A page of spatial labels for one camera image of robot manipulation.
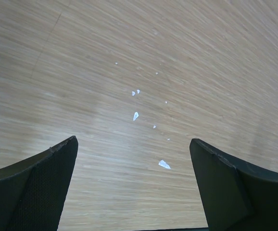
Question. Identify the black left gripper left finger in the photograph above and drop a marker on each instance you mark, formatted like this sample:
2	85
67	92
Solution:
33	191

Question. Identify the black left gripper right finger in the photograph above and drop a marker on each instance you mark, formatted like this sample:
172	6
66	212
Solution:
236	195

